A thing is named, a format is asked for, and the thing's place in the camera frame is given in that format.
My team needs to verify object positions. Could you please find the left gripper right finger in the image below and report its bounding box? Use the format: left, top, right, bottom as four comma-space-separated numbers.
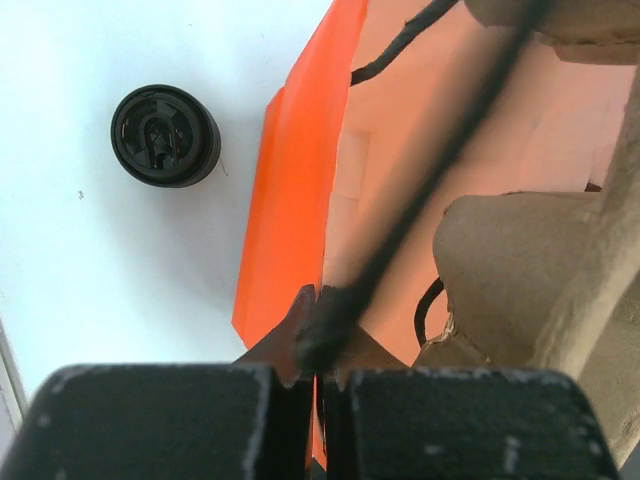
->
322, 367, 619, 479

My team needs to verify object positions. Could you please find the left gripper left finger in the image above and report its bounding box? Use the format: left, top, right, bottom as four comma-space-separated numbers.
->
1, 364, 313, 479

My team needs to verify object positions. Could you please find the brown pulp cup carrier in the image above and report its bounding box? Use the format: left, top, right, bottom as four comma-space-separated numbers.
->
412, 0, 640, 471

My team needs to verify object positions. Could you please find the orange paper bag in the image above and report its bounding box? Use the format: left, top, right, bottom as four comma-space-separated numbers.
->
232, 1, 639, 377

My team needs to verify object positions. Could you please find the stack of black lids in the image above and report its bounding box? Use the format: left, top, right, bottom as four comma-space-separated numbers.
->
110, 84, 222, 188

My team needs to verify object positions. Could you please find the aluminium frame rail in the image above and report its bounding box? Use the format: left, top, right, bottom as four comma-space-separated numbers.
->
0, 326, 28, 430

